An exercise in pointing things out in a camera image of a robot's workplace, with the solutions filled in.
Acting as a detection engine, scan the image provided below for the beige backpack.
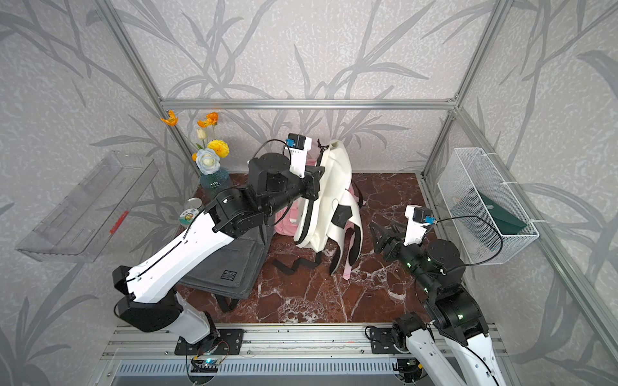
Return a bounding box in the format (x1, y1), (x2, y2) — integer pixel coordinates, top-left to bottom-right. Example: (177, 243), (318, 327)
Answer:
(273, 140), (352, 275)

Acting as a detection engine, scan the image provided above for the grey backpack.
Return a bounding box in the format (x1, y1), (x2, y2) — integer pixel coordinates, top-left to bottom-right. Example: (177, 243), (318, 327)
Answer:
(180, 225), (274, 313)

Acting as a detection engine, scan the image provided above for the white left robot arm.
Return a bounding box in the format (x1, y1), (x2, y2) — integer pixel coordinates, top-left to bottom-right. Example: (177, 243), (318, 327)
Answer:
(113, 153), (325, 344)

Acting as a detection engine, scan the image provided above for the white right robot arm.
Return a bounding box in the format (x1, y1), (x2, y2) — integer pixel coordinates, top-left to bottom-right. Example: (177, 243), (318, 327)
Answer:
(370, 223), (505, 385)

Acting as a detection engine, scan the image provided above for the pink backpack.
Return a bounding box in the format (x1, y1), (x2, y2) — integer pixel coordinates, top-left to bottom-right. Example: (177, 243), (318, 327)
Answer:
(275, 183), (364, 281)

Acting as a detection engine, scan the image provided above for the blue glass vase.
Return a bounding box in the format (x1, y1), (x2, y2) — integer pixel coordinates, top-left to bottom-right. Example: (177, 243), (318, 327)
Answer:
(200, 167), (231, 190)

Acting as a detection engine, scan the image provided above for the artificial flower bouquet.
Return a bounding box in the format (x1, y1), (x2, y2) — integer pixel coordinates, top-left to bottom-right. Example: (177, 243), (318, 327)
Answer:
(160, 109), (231, 175)

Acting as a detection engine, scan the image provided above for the sunflower label plastic can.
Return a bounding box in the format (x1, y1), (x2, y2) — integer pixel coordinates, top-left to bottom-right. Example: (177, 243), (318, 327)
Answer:
(179, 208), (201, 228)

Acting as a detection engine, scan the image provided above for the green box in basket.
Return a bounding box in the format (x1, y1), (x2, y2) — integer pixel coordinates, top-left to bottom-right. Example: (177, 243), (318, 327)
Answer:
(451, 189), (527, 253)

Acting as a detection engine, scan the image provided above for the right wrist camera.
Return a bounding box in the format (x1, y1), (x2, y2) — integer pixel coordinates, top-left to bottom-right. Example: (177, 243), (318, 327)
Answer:
(403, 205), (435, 246)

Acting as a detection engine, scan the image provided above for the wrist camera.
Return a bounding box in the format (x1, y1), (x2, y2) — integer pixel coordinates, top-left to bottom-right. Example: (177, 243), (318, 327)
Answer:
(286, 133), (312, 179)
(403, 205), (435, 246)

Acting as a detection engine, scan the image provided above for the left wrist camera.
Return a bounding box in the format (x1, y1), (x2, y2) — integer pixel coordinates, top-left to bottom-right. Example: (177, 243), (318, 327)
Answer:
(286, 133), (312, 179)

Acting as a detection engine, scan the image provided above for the white wire mesh basket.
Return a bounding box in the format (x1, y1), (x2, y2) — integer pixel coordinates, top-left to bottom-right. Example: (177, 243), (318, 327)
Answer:
(437, 147), (539, 265)

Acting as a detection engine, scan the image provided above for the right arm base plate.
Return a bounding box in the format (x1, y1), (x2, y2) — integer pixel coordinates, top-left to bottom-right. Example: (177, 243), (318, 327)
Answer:
(364, 326), (400, 355)

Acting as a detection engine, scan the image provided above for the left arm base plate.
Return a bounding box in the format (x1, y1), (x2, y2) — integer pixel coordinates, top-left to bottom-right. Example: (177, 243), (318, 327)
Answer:
(174, 328), (245, 357)

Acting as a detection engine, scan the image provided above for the clear acrylic wall shelf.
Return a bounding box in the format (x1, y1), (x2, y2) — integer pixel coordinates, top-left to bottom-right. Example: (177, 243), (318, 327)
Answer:
(16, 151), (159, 263)

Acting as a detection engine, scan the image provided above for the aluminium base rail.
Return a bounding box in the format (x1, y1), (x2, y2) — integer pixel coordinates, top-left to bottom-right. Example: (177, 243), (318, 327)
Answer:
(101, 323), (404, 360)

